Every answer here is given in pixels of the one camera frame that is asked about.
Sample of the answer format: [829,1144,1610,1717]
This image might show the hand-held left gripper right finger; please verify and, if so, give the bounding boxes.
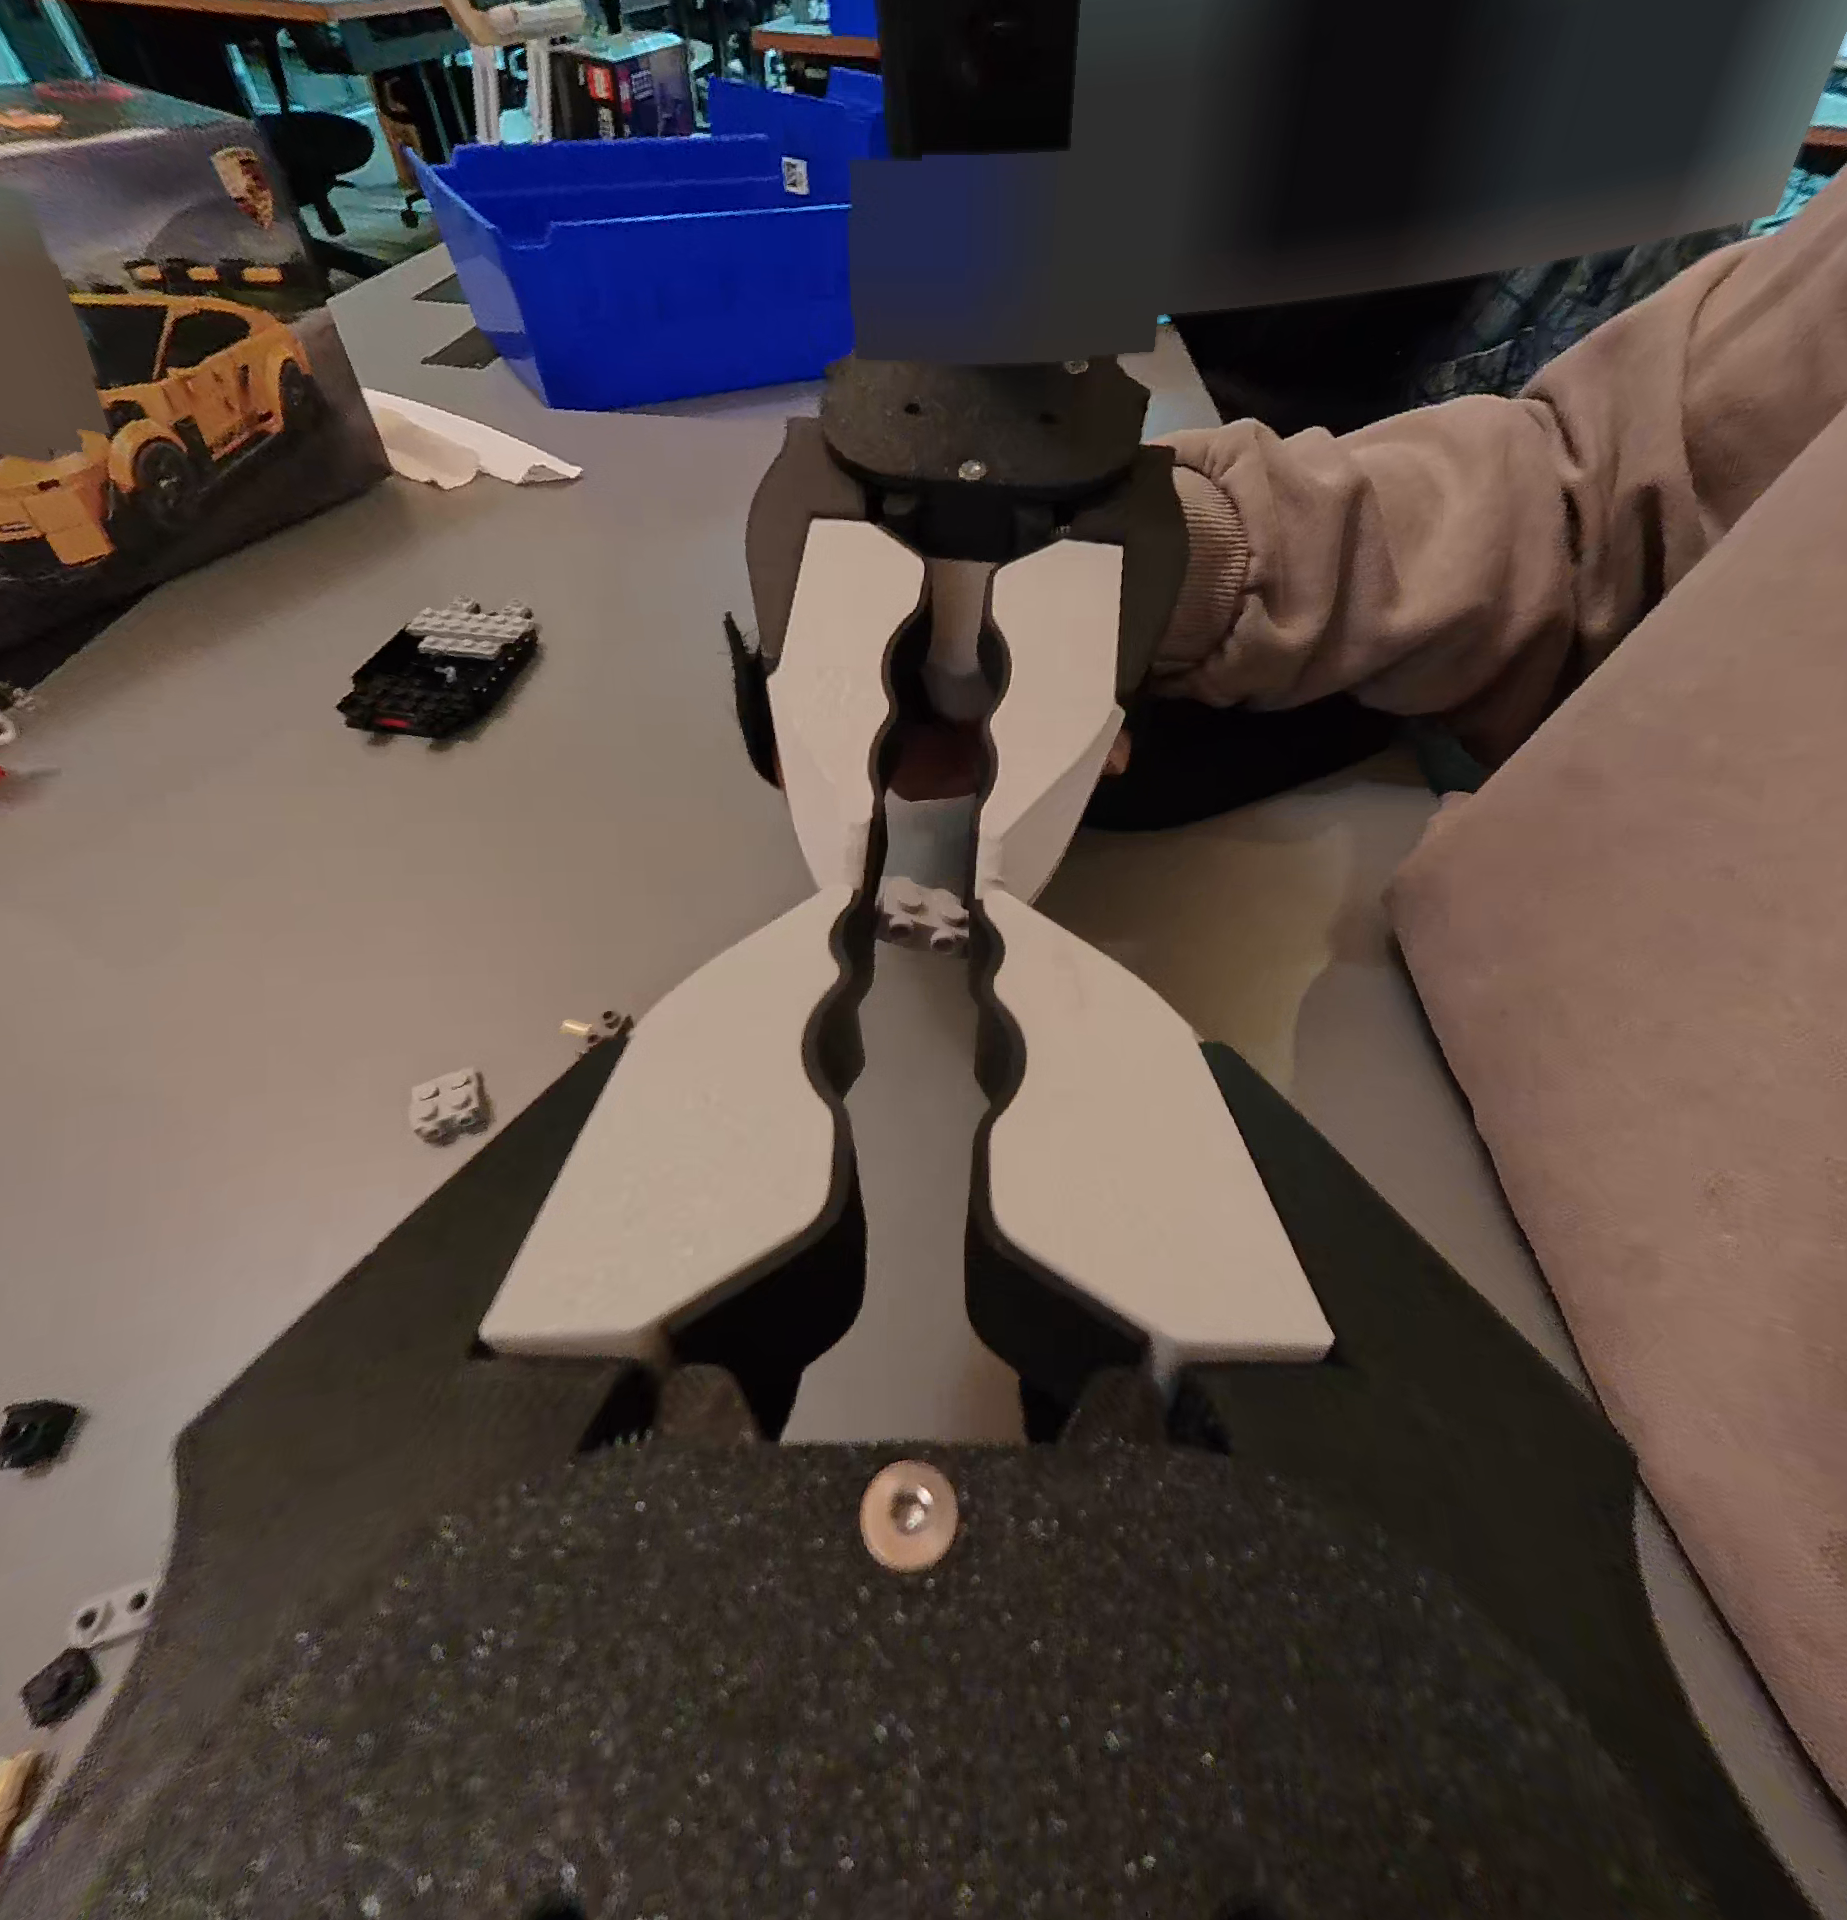
[965,892,1337,1434]

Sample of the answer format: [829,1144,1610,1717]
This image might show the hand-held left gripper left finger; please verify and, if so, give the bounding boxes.
[478,883,868,1434]

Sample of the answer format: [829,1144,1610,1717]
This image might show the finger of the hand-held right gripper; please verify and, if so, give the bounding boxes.
[970,540,1137,904]
[769,514,926,901]

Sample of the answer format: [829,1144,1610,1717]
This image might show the black toy car chassis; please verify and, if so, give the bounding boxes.
[339,599,542,739]

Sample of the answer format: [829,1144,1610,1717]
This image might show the person's right forearm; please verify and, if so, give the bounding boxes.
[1141,140,1847,766]

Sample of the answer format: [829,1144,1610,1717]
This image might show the grey desk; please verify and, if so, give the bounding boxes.
[0,239,1662,1920]

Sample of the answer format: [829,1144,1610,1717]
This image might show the person's right hand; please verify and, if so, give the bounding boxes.
[882,719,1002,803]

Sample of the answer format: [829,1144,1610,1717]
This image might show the black mesh wrist rest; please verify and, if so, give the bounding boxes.
[1080,695,1451,833]

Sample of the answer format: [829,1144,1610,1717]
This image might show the blue plastic bin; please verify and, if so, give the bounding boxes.
[410,132,866,409]
[707,67,887,204]

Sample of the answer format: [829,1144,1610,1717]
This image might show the dark printed box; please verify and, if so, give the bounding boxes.
[550,32,701,143]

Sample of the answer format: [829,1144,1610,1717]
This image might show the person's beige sweatshirt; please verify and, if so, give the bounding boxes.
[1384,350,1847,1853]

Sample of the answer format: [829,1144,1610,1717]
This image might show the blue patterned fabric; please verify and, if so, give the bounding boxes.
[1405,225,1757,407]

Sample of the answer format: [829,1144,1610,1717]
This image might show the toy car box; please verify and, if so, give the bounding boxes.
[0,82,393,676]

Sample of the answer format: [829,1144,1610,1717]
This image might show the scattered small toy bricks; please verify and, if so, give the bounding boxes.
[0,1394,162,1876]

